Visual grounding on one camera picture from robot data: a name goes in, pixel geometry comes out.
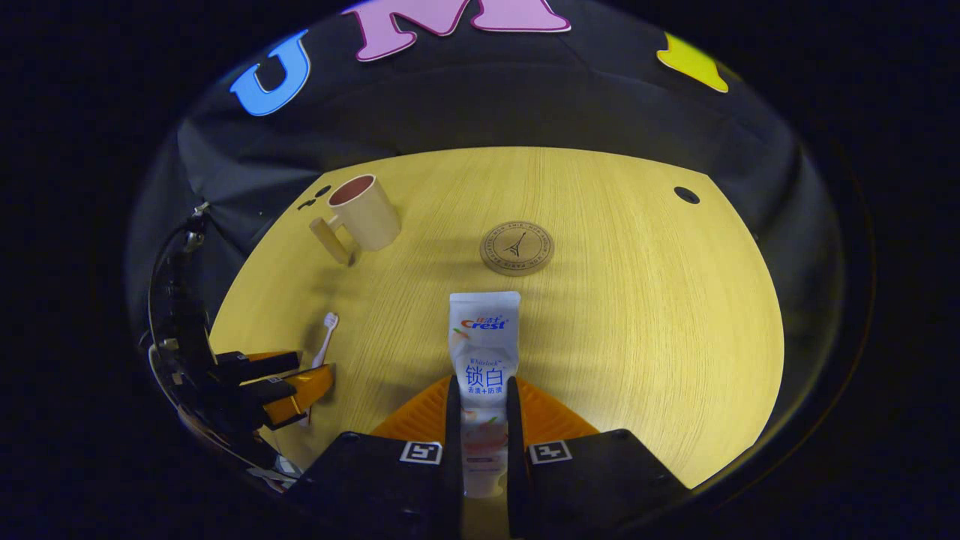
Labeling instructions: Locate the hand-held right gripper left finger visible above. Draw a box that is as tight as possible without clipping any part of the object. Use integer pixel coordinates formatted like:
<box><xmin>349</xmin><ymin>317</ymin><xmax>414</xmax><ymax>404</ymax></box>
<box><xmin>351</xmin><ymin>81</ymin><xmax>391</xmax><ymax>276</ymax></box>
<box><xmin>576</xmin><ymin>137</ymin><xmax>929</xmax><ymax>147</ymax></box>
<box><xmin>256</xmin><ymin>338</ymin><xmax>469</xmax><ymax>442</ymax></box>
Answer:
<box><xmin>281</xmin><ymin>375</ymin><xmax>464</xmax><ymax>540</ymax></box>

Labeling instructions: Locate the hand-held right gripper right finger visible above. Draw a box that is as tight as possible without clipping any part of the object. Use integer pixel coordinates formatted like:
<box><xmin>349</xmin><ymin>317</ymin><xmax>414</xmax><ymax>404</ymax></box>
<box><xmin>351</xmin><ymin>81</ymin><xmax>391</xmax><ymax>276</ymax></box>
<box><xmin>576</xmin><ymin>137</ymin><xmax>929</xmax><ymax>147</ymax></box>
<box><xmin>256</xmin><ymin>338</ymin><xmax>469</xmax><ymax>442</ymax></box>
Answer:
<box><xmin>506</xmin><ymin>375</ymin><xmax>691</xmax><ymax>540</ymax></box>

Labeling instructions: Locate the white toothbrush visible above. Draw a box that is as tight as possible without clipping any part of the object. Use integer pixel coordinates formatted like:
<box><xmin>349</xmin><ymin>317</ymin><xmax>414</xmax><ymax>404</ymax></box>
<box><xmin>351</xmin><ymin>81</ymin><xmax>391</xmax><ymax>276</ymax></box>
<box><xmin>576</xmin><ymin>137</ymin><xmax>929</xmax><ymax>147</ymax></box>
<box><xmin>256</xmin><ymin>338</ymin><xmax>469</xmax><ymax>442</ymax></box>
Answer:
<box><xmin>310</xmin><ymin>312</ymin><xmax>340</xmax><ymax>370</ymax></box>

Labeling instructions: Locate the white toothpaste tube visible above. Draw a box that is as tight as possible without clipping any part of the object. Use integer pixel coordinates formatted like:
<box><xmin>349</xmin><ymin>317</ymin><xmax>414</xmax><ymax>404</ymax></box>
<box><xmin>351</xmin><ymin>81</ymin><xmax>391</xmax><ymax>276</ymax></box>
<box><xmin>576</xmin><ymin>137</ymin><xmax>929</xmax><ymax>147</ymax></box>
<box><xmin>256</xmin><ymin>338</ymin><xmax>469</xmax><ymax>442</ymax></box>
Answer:
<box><xmin>448</xmin><ymin>291</ymin><xmax>522</xmax><ymax>500</ymax></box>

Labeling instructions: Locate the round wooden coaster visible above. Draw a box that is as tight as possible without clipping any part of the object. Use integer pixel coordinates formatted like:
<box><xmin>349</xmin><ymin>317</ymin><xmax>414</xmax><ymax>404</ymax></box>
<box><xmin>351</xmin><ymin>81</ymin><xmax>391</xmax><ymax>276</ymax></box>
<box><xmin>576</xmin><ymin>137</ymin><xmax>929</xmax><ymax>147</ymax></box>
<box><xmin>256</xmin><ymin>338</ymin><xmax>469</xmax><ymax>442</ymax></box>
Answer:
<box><xmin>480</xmin><ymin>220</ymin><xmax>555</xmax><ymax>277</ymax></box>

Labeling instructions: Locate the beige cup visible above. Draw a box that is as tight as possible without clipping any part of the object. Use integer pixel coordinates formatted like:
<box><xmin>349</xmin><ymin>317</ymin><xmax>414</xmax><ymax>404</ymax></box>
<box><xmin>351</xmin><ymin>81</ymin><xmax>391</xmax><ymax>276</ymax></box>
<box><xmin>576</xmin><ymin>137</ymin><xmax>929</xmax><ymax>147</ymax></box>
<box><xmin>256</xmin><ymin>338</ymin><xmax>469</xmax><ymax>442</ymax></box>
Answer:
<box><xmin>309</xmin><ymin>174</ymin><xmax>402</xmax><ymax>267</ymax></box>

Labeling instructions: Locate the black backdrop cloth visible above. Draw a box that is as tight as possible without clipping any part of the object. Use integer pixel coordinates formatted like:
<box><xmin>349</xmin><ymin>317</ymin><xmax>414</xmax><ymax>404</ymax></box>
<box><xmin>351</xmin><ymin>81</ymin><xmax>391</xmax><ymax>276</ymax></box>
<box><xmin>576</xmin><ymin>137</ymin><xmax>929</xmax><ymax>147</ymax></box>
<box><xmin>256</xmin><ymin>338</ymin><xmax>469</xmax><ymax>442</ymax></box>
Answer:
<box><xmin>127</xmin><ymin>0</ymin><xmax>848</xmax><ymax>481</ymax></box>

